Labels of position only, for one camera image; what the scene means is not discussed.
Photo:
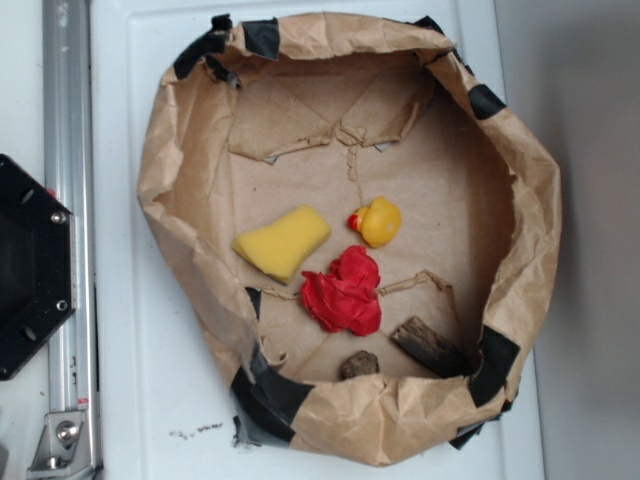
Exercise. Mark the brown paper bag bin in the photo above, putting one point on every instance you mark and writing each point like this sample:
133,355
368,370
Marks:
334,110

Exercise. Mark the aluminium extrusion rail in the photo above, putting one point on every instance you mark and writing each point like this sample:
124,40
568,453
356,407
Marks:
72,350

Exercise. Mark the crumpled red cloth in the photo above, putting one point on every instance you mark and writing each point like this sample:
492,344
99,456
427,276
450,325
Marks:
345,298

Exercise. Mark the yellow sponge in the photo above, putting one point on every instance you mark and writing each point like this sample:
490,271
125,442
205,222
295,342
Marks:
279,248

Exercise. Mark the metal corner bracket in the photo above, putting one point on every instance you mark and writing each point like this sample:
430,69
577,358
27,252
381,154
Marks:
64,447

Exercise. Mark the dark wooden block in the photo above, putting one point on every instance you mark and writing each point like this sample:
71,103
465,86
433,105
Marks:
431,349

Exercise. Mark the yellow rubber duck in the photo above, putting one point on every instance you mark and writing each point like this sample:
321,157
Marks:
378,223

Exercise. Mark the small brown rock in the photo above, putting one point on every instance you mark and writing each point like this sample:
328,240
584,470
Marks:
359,364

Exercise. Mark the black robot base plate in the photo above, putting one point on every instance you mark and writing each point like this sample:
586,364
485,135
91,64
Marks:
36,267

